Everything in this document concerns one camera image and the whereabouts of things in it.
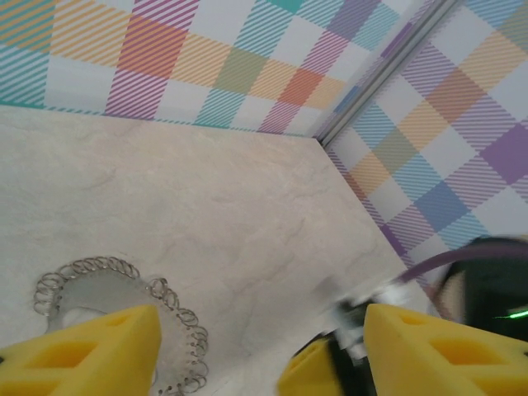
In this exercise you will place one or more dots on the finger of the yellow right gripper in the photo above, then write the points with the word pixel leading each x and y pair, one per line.
pixel 305 371

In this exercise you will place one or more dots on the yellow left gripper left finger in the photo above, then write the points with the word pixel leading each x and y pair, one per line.
pixel 123 338

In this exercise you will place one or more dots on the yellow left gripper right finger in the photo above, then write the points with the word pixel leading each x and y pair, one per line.
pixel 404 346

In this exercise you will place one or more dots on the aluminium frame post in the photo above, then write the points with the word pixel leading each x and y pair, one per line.
pixel 369 90

